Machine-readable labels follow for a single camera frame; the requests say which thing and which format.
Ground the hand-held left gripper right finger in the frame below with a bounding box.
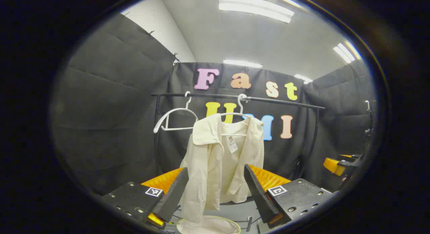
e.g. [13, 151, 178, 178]
[244, 163, 333, 228]

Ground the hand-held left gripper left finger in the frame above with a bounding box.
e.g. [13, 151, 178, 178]
[101, 167, 189, 229]

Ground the cream shirt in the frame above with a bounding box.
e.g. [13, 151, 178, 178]
[180, 114, 265, 224]

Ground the white plastic hanger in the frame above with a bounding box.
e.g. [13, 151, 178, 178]
[220, 93, 264, 138]
[154, 91, 199, 133]

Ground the black clothes rack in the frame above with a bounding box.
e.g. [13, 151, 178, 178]
[151, 92, 326, 207]

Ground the white mesh laundry hamper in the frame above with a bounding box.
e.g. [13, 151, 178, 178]
[176, 216, 241, 234]

